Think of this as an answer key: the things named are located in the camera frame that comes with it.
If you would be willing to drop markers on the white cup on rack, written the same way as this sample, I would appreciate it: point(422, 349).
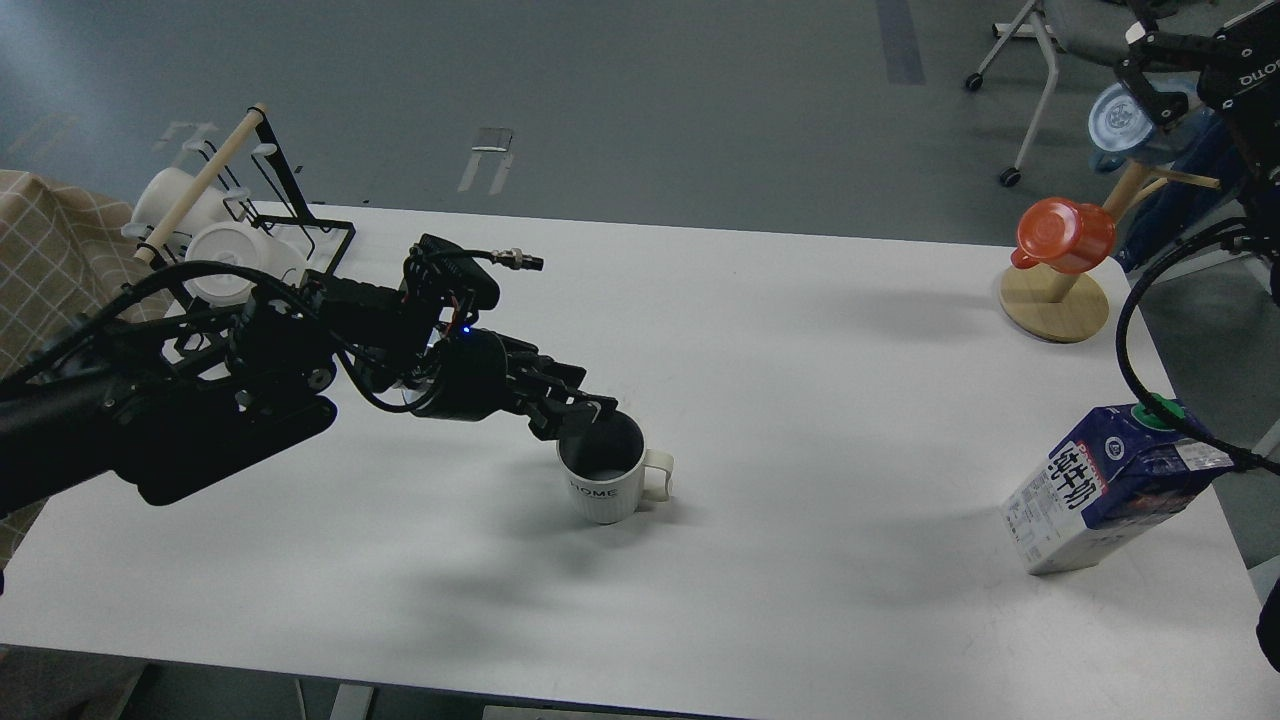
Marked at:
point(239, 244)
point(169, 186)

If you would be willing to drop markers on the orange plastic cup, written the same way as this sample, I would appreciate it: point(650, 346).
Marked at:
point(1067, 236)

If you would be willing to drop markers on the blue fabric chair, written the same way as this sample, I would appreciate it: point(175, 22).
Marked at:
point(1171, 211)

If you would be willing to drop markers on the black wire cup rack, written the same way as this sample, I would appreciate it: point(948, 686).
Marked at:
point(250, 166)

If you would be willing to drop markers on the grey office chair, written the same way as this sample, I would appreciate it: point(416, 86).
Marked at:
point(1093, 31)

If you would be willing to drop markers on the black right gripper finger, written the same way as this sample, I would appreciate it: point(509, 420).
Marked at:
point(1155, 72)

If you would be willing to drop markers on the beige checkered cloth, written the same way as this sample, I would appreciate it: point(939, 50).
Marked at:
point(62, 253)

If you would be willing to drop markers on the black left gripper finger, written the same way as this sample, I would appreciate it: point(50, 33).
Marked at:
point(543, 378)
point(554, 414)

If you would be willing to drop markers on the white HOME mug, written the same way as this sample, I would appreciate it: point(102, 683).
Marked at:
point(611, 471)

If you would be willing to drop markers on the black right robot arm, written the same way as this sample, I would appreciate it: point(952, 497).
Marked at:
point(1253, 233)

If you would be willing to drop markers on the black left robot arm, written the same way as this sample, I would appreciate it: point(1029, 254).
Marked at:
point(203, 369)

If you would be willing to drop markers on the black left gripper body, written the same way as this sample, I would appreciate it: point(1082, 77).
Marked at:
point(472, 375)

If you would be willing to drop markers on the blue milk carton green cap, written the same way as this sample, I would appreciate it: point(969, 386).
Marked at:
point(1120, 471)

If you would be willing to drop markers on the wooden cup tree stand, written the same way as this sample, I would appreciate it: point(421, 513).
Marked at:
point(1066, 308)

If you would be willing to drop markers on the blue plastic cup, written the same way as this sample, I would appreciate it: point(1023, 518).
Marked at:
point(1120, 130)

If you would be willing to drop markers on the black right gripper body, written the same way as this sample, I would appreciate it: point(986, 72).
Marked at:
point(1239, 82)

